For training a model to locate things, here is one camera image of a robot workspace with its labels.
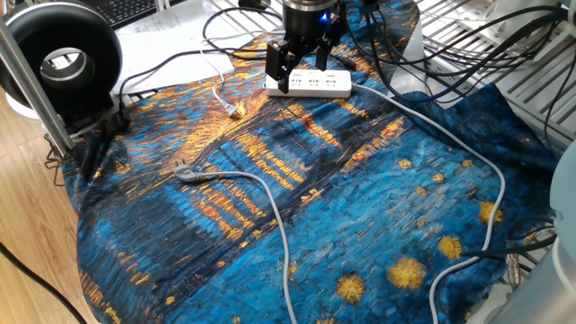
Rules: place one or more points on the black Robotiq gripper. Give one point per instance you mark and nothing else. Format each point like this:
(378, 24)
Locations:
(308, 24)

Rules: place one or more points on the white power strip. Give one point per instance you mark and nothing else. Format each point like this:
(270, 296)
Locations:
(315, 85)

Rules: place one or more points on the white paper sheet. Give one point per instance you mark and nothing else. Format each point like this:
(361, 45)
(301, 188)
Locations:
(180, 18)
(171, 67)

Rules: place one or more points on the blue starry night tablecloth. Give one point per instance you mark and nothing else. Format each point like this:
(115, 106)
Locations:
(360, 202)

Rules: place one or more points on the black computer keyboard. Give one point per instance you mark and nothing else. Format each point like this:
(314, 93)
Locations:
(121, 11)

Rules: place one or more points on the aluminium frame post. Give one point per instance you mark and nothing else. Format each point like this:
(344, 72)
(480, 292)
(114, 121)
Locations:
(31, 90)

